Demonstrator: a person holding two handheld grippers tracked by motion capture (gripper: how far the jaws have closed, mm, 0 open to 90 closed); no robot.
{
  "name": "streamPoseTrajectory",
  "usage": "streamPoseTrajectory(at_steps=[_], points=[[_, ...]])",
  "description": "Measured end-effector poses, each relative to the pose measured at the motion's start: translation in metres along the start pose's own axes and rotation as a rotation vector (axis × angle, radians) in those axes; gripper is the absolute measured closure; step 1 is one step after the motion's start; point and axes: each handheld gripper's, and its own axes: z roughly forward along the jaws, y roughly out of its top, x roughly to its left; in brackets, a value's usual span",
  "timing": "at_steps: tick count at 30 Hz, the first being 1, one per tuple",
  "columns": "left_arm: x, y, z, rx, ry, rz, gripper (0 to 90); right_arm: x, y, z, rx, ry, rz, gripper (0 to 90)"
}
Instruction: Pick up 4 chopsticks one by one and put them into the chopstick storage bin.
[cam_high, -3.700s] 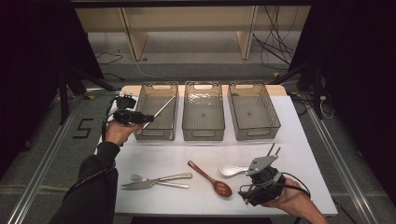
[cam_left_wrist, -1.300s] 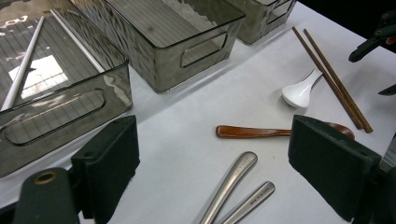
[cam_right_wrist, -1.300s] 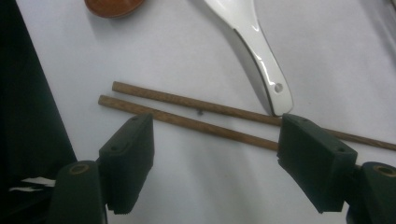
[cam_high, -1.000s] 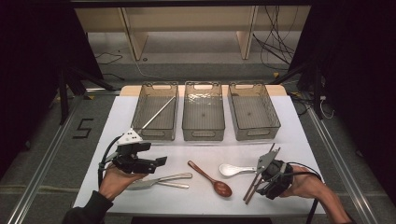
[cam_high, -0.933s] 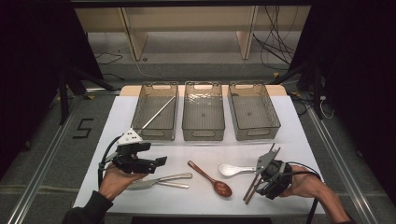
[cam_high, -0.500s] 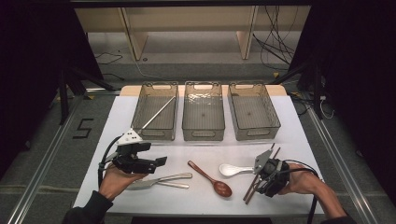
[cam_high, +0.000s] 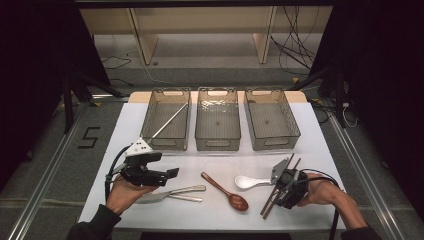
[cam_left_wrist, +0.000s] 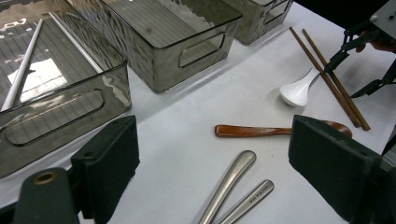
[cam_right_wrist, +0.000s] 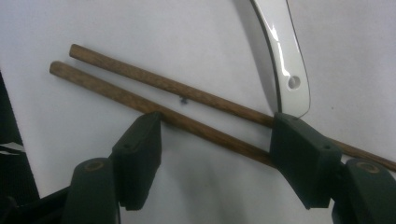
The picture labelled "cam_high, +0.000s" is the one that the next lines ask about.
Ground brown chopstick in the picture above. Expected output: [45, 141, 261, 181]
[259, 153, 296, 215]
[263, 157, 302, 220]

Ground white ceramic spoon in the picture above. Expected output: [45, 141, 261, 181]
[234, 175, 273, 190]

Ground smoky clear plastic bin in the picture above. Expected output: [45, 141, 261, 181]
[243, 87, 302, 152]
[139, 87, 193, 152]
[194, 86, 242, 152]

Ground brown wooden spoon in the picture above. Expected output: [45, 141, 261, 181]
[200, 171, 250, 212]

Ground person's left hand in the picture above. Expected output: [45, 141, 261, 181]
[105, 175, 158, 216]

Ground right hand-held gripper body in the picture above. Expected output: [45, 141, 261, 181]
[270, 157, 309, 210]

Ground aluminium floor rail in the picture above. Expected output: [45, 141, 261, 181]
[6, 99, 91, 240]
[328, 114, 406, 240]

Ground hand-held gripper cable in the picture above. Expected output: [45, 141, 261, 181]
[299, 168, 341, 240]
[104, 144, 131, 203]

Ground person's right hand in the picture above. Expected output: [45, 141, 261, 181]
[296, 172, 346, 208]

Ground black frame bar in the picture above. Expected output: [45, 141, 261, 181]
[74, 0, 334, 9]

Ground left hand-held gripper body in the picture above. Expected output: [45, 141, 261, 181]
[113, 137, 169, 188]

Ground right hand-held gripper cable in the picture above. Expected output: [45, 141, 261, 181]
[299, 168, 341, 240]

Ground white table cover sheet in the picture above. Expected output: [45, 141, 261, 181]
[77, 101, 363, 232]

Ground bundle of black floor cables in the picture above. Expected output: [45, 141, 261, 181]
[269, 6, 321, 76]

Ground black floor cable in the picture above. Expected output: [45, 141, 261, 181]
[101, 55, 133, 70]

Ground silver metal spoons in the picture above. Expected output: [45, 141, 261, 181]
[135, 184, 207, 205]

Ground white floor cable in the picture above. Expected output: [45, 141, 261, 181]
[126, 53, 174, 86]

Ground black metal stand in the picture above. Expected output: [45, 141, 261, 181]
[288, 66, 348, 129]
[61, 71, 124, 134]

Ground left hand-held gripper cable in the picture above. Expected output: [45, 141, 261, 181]
[104, 144, 131, 203]

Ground black curtain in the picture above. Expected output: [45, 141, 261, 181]
[309, 0, 424, 221]
[0, 0, 111, 188]

